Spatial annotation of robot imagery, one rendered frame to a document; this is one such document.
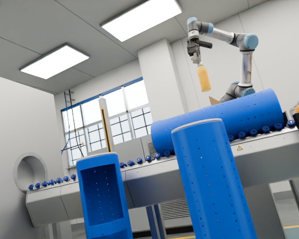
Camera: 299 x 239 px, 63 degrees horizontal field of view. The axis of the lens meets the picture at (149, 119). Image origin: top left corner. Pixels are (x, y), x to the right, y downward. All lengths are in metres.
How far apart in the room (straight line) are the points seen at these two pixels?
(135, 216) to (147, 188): 2.10
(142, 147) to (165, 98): 1.35
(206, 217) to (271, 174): 0.67
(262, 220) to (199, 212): 1.05
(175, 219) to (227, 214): 2.49
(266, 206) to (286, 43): 3.34
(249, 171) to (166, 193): 0.58
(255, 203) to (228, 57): 3.29
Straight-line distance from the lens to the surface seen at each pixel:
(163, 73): 4.89
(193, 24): 1.89
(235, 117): 1.70
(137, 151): 3.79
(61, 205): 2.24
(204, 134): 1.19
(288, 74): 4.78
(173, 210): 3.64
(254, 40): 2.13
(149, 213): 1.88
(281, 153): 1.71
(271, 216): 2.21
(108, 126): 2.47
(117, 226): 1.61
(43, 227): 2.41
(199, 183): 1.20
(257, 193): 2.18
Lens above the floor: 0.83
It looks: 13 degrees up
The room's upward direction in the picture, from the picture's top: 12 degrees counter-clockwise
